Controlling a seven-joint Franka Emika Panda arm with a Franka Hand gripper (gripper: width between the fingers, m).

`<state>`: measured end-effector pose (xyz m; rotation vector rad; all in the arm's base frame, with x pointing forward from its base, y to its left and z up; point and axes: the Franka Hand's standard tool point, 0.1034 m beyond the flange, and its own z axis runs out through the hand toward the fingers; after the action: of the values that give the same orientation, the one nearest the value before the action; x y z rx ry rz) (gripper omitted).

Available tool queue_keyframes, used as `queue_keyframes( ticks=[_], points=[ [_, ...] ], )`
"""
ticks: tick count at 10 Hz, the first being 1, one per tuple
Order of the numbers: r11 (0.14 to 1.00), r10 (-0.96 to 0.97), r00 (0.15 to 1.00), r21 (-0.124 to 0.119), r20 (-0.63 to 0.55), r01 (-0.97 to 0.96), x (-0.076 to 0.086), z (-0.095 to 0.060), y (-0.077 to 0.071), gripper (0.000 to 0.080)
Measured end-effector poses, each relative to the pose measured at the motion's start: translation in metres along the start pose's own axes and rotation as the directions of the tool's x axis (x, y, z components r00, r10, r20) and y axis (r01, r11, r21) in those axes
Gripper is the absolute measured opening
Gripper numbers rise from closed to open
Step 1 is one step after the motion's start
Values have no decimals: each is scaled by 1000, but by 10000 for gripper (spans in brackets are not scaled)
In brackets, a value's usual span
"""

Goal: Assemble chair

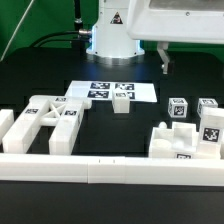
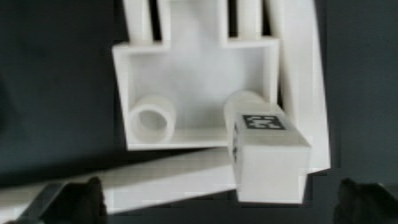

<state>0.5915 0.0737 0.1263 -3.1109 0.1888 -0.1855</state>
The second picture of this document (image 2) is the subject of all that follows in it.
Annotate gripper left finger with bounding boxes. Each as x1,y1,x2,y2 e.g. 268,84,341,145
14,177,106,224

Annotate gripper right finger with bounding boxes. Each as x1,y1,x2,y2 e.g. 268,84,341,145
334,179,398,224

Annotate white chair leg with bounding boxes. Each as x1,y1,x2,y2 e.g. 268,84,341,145
224,91,311,204

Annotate white chair seat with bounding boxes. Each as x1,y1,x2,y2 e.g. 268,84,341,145
112,0,281,150

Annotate white U-shaped fence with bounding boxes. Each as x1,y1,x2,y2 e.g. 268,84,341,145
0,0,332,218

